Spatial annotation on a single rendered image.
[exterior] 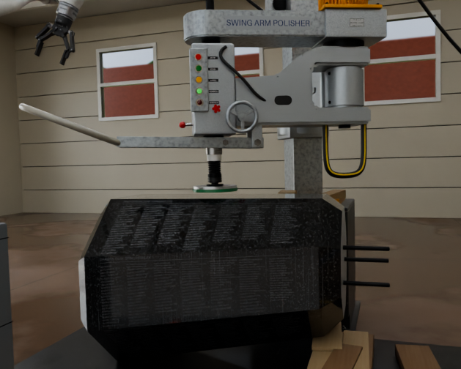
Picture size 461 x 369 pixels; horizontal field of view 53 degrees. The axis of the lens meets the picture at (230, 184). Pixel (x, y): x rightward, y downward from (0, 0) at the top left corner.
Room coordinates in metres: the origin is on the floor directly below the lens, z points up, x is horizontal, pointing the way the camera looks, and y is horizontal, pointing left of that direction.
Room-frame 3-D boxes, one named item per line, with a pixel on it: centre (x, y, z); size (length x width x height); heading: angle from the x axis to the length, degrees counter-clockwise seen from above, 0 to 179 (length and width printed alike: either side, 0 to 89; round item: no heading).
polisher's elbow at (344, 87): (2.34, -0.58, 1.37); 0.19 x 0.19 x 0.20
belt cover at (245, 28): (2.30, -0.27, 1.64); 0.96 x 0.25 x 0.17; 97
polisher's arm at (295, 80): (2.29, -0.32, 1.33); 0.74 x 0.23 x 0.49; 97
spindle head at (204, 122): (2.27, -0.01, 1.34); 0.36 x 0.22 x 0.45; 97
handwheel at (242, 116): (2.15, -0.06, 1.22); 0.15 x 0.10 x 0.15; 97
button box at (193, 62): (2.14, 0.13, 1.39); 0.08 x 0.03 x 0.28; 97
